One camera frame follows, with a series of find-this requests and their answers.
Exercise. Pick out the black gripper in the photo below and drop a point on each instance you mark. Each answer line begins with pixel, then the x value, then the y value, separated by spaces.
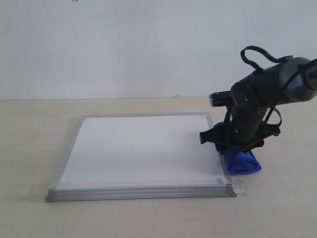
pixel 246 130

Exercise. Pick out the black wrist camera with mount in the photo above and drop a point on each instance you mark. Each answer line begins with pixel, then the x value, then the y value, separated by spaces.
pixel 221 99

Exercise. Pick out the clear tape back left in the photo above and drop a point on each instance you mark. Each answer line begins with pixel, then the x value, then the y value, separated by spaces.
pixel 75 121

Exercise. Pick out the clear tape back right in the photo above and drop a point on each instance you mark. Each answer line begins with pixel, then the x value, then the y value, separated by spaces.
pixel 205 115

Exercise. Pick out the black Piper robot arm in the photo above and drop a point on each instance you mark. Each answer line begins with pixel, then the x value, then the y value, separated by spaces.
pixel 251 101

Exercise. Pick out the clear tape front right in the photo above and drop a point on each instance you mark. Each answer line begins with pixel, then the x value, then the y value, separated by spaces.
pixel 233 187

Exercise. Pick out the clear tape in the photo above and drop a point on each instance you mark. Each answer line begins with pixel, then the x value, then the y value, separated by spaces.
pixel 75 121
pixel 205 115
pixel 233 187

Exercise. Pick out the blue microfibre cloth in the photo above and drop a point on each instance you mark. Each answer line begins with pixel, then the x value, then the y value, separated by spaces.
pixel 241 162

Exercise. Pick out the white board with aluminium frame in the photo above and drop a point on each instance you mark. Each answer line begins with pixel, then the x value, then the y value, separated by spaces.
pixel 138 156

